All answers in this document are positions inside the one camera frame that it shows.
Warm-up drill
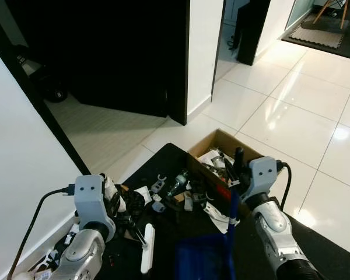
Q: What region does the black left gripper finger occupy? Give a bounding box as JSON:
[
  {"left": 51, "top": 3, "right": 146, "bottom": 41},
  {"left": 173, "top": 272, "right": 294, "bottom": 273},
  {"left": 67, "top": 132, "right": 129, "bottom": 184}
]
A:
[{"left": 126, "top": 217, "right": 149, "bottom": 247}]

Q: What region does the black floor mat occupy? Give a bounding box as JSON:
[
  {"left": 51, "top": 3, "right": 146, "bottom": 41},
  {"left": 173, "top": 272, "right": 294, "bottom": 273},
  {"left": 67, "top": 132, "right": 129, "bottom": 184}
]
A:
[{"left": 98, "top": 142, "right": 350, "bottom": 280}]

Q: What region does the brown cardboard box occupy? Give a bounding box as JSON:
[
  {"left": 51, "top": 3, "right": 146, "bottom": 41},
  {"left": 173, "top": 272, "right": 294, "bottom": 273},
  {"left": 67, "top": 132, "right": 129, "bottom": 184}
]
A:
[{"left": 188, "top": 128, "right": 264, "bottom": 190}]

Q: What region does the white crumpled paper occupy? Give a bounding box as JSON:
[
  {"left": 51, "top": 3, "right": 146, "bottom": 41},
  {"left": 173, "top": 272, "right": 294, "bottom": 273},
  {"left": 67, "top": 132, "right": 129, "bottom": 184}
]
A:
[{"left": 202, "top": 200, "right": 233, "bottom": 235}]

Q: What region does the clear plastic bottle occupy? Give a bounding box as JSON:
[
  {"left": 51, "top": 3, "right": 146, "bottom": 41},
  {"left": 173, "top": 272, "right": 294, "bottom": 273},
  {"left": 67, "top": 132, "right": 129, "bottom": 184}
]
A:
[{"left": 166, "top": 170, "right": 191, "bottom": 200}]

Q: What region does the tall black cabinet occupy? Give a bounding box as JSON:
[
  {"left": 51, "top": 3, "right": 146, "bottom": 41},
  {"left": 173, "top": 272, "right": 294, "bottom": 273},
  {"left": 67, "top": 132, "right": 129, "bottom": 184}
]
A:
[{"left": 236, "top": 0, "right": 272, "bottom": 66}]

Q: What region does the round black robot vacuum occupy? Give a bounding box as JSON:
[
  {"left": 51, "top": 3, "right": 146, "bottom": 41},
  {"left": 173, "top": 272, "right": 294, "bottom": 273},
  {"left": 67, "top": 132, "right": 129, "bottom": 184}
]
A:
[{"left": 42, "top": 80, "right": 69, "bottom": 104}]

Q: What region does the grey foam mat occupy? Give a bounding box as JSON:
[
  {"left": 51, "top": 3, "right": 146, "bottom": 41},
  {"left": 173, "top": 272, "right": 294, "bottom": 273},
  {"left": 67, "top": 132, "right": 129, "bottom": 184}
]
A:
[{"left": 288, "top": 23, "right": 345, "bottom": 51}]

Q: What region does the black door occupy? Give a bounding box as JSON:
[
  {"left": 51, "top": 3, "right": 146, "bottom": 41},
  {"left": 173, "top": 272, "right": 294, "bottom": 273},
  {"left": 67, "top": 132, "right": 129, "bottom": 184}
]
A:
[{"left": 5, "top": 0, "right": 191, "bottom": 127}]

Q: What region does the white chair with wooden legs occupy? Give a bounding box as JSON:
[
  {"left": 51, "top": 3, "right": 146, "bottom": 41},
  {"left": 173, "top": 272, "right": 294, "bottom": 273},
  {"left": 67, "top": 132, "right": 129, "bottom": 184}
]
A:
[{"left": 311, "top": 0, "right": 350, "bottom": 30}]

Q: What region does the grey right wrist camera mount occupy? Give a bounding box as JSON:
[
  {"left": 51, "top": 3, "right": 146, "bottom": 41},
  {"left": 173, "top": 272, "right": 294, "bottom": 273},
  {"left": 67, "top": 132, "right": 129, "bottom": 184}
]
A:
[{"left": 241, "top": 156, "right": 279, "bottom": 202}]

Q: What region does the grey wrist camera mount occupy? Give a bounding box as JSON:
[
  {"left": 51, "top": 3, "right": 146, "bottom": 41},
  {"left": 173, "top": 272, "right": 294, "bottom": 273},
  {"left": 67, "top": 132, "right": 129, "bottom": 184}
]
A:
[
  {"left": 74, "top": 175, "right": 116, "bottom": 234},
  {"left": 241, "top": 156, "right": 279, "bottom": 202}
]

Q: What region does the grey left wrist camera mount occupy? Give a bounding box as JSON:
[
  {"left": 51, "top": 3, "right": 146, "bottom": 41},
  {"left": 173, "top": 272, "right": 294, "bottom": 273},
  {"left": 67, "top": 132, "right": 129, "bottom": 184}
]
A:
[{"left": 74, "top": 175, "right": 116, "bottom": 234}]

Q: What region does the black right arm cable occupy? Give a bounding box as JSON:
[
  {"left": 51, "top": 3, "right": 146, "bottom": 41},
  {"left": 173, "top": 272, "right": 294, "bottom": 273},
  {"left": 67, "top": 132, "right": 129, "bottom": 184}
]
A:
[{"left": 276, "top": 163, "right": 293, "bottom": 212}]

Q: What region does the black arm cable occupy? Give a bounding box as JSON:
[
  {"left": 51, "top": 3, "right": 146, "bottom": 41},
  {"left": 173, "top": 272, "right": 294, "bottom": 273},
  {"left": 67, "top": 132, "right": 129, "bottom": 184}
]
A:
[
  {"left": 276, "top": 163, "right": 293, "bottom": 212},
  {"left": 8, "top": 184, "right": 78, "bottom": 279}
]

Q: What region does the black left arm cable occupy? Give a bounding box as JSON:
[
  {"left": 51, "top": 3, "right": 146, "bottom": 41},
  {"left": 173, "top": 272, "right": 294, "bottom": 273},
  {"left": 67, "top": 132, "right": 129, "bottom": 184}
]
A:
[{"left": 8, "top": 184, "right": 78, "bottom": 279}]

